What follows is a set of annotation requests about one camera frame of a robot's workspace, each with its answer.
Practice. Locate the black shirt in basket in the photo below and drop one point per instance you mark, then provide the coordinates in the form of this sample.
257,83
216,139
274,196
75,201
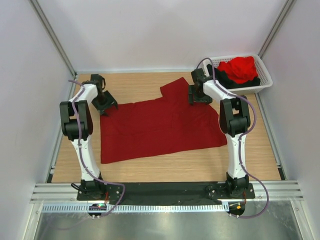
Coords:
222,78

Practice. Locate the right aluminium corner post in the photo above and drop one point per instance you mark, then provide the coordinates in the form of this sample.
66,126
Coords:
280,19

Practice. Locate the aluminium front frame rail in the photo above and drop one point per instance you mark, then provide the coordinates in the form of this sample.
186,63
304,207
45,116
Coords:
63,192

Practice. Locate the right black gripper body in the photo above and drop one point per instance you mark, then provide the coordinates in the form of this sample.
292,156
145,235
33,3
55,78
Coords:
198,96

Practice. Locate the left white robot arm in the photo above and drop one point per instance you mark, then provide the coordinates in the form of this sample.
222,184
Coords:
77,125

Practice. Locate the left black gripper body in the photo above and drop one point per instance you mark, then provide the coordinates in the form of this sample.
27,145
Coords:
103,102

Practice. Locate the white slotted cable duct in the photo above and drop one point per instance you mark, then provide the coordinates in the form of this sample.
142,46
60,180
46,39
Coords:
121,209

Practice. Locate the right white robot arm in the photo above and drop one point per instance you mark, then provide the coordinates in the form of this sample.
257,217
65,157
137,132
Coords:
234,121

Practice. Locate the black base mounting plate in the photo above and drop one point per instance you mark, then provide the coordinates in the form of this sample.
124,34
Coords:
162,193

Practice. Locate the dark red t-shirt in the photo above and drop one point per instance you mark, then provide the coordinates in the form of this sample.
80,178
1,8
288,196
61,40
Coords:
165,125

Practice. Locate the left aluminium corner post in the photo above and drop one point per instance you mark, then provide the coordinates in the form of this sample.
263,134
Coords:
52,35

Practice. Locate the bright red shirt in basket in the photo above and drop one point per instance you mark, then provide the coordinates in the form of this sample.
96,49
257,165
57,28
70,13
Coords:
240,70

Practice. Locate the aluminium corner post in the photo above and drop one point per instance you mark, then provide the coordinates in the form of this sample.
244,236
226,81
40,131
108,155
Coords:
280,19
52,35

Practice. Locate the white plastic basket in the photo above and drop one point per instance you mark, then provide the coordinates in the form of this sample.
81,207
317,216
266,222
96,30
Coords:
263,74

